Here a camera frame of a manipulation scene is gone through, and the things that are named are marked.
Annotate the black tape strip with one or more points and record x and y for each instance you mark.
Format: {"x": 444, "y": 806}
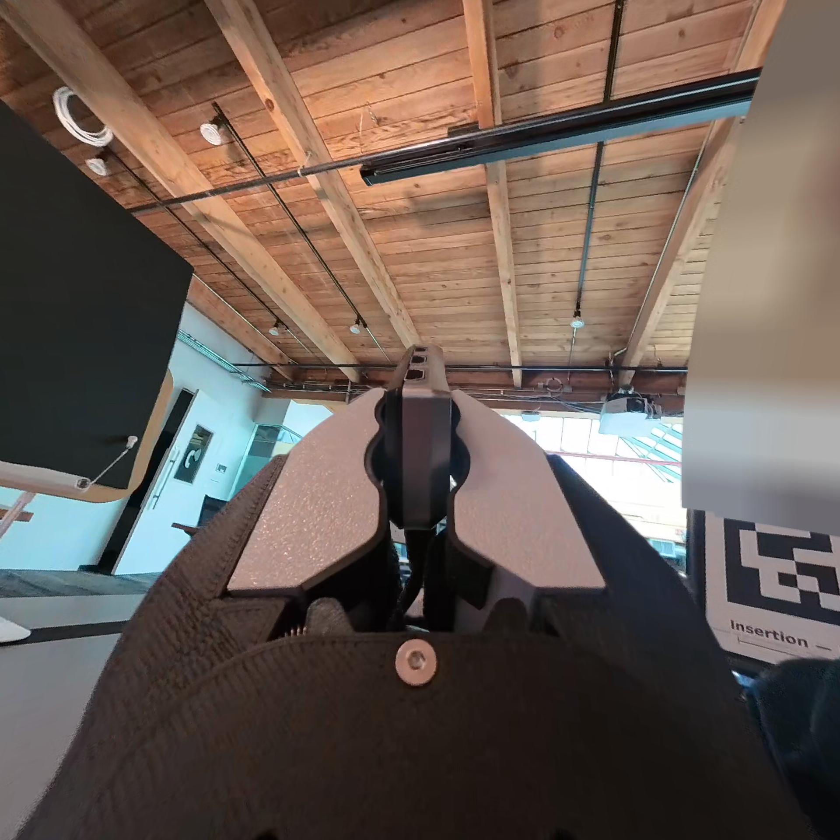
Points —
{"x": 79, "y": 632}

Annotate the person's black printed sweatshirt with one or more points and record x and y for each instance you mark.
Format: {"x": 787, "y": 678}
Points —
{"x": 800, "y": 735}

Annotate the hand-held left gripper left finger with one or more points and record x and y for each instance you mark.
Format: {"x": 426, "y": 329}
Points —
{"x": 308, "y": 512}

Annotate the black board with wooden edge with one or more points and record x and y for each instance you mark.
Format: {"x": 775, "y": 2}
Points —
{"x": 65, "y": 295}

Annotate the white ceiling projector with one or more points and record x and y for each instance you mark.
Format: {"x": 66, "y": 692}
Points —
{"x": 627, "y": 413}

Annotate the red ceiling pipe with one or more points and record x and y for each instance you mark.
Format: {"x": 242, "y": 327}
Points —
{"x": 623, "y": 457}

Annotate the white ceiling spotlight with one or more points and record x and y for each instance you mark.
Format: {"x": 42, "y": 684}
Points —
{"x": 97, "y": 166}
{"x": 211, "y": 132}

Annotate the dark door window with logo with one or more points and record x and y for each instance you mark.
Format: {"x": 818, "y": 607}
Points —
{"x": 193, "y": 454}

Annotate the black and silver square adapter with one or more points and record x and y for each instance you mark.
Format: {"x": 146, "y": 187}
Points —
{"x": 423, "y": 453}

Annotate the black ceiling light rail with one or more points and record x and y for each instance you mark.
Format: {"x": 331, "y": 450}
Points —
{"x": 558, "y": 131}

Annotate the framed marker sign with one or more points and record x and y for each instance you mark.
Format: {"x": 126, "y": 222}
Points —
{"x": 774, "y": 577}

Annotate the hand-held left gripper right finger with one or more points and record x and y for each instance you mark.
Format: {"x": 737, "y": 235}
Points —
{"x": 525, "y": 512}

